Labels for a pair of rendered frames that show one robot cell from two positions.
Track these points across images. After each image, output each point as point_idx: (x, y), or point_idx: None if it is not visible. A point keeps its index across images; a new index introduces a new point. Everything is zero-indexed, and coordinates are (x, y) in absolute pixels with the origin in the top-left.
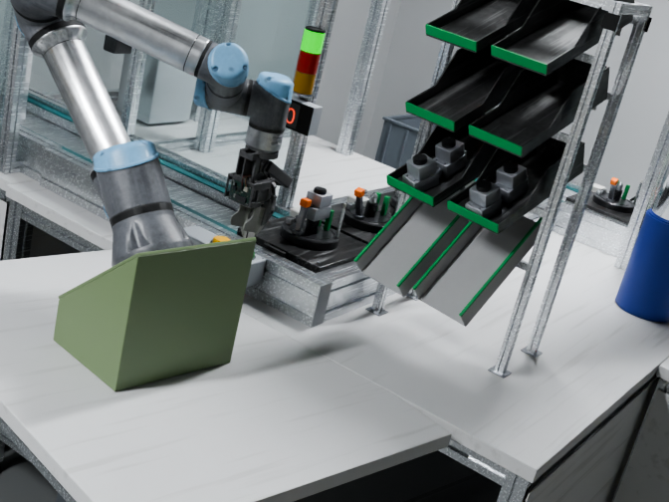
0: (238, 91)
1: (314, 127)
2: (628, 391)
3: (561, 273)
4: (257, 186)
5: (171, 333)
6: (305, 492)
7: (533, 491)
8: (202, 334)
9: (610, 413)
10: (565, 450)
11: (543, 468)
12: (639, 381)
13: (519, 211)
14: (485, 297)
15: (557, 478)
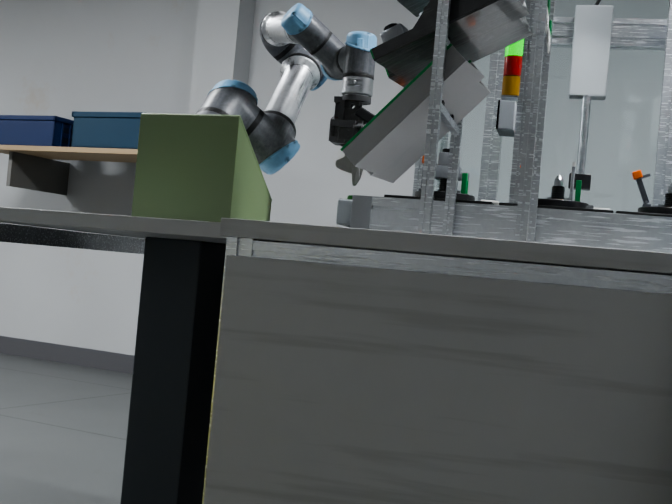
0: (313, 42)
1: (506, 121)
2: (541, 245)
3: (531, 130)
4: (335, 122)
5: (171, 184)
6: (76, 221)
7: (236, 257)
8: (198, 193)
9: (478, 257)
10: (310, 235)
11: (240, 225)
12: (594, 249)
13: (402, 36)
14: (376, 134)
15: (322, 286)
